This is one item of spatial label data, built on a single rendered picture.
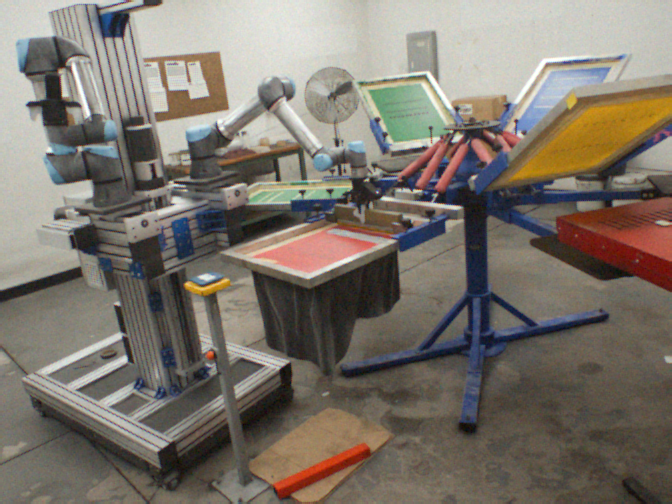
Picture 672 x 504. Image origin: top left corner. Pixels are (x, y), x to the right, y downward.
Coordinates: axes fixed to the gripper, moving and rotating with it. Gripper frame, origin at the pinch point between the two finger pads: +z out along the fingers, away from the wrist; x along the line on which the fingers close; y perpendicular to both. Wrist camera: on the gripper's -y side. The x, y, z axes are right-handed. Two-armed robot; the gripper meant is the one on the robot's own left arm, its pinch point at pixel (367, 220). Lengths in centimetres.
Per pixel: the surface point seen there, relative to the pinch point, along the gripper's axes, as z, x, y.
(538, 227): 10, -49, -57
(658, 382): 102, -102, -92
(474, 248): 37, -79, -2
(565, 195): 10, -106, -41
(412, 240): 3.9, 4.8, -29.9
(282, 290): 16, 51, 1
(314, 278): 3, 58, -29
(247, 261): 2, 60, 9
